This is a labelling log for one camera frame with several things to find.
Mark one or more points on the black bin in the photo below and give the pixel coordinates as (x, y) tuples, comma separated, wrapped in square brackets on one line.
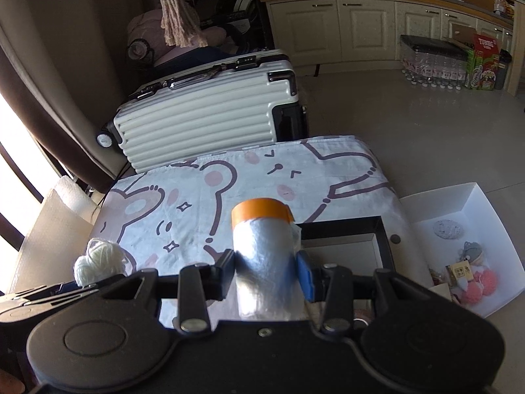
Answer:
[(503, 69)]

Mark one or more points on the white ribbed suitcase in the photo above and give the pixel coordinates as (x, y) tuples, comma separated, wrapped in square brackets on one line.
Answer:
[(197, 119)]

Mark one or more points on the orange-capped plastic film roll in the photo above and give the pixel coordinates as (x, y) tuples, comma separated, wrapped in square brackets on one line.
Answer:
[(262, 246)]

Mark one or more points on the pink pom-pom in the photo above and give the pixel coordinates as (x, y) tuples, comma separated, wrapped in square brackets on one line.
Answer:
[(490, 283), (472, 296)]

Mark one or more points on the small gold box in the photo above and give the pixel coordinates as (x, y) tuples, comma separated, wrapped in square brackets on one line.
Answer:
[(458, 273)]

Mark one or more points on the brown round button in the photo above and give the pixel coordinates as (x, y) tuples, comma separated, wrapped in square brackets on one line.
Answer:
[(395, 238)]

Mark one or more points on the snack bag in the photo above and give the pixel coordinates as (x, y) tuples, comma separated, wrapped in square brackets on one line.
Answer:
[(503, 4)]

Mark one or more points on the black box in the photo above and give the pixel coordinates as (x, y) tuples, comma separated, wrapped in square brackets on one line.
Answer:
[(381, 246)]

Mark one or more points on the brown curtain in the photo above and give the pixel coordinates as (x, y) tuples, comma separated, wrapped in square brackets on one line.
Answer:
[(41, 102)]

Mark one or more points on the pack of water bottles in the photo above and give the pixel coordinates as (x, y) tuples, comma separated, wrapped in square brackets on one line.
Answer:
[(434, 63)]

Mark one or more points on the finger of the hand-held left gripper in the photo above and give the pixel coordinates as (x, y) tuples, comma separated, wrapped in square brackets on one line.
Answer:
[(90, 287)]

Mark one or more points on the white cardboard box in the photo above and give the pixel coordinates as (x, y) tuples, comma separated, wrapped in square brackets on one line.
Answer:
[(443, 209)]

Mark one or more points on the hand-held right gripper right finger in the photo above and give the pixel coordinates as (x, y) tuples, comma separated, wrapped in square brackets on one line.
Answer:
[(305, 275)]

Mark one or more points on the beige curtain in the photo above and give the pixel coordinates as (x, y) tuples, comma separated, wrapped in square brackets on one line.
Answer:
[(82, 28)]

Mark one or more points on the cartoon printed bedsheet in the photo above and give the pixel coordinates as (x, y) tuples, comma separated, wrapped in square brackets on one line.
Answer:
[(246, 180)]

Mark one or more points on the red carton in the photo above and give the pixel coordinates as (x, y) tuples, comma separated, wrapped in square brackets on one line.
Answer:
[(486, 45)]

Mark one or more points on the white yarn ball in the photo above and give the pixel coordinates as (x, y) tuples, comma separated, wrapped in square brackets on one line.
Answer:
[(98, 256)]

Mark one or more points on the black equipment rack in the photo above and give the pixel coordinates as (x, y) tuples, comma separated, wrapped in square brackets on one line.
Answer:
[(233, 4)]

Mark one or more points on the cream kitchen cabinet row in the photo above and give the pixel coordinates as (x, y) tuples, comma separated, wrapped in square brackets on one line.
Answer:
[(369, 28)]

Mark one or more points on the grey round disc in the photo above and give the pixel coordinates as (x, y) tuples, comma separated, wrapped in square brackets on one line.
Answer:
[(449, 229)]

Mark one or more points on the green carton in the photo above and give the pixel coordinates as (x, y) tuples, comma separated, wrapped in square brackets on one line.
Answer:
[(482, 74)]

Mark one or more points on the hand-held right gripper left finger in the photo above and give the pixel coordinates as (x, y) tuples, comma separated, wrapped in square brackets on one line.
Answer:
[(227, 271)]

